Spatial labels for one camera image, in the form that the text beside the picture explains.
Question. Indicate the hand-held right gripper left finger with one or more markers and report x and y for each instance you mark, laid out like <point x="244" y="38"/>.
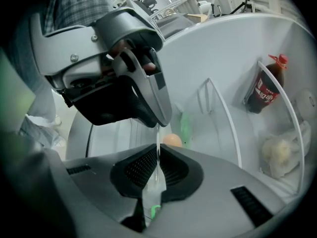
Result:
<point x="99" y="190"/>

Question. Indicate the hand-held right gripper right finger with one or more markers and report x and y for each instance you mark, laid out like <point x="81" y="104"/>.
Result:
<point x="213" y="199"/>

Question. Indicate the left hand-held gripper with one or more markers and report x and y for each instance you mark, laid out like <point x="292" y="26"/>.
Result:
<point x="74" y="43"/>

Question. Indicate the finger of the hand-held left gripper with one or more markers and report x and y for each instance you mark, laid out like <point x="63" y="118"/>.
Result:
<point x="158" y="95"/>

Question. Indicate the orange-brown egg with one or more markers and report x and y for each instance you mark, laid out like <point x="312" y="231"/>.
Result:
<point x="172" y="140"/>

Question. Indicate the white fridge door shelf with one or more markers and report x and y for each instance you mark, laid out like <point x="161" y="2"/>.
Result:
<point x="230" y="123"/>
<point x="294" y="123"/>

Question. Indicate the person's left hand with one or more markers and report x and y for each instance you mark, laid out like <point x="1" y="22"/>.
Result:
<point x="120" y="48"/>

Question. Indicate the green plastic bottle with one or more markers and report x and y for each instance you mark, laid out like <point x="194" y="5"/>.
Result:
<point x="186" y="126"/>

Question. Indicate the light blue trousers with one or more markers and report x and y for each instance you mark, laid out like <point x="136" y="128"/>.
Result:
<point x="39" y="130"/>

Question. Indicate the clear plastic bag of food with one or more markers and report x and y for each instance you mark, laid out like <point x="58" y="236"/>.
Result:
<point x="280" y="150"/>

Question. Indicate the cardboard box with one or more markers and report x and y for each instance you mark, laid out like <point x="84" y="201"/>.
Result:
<point x="196" y="17"/>

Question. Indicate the black office chair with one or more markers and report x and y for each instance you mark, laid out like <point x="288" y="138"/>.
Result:
<point x="149" y="2"/>

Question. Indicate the plaid shirt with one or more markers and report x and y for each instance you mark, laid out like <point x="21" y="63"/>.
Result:
<point x="79" y="6"/>

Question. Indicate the cola bottle red label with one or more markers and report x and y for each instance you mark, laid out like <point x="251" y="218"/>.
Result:
<point x="266" y="90"/>

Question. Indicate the black tripod stand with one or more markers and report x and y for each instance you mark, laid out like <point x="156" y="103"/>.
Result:
<point x="239" y="6"/>

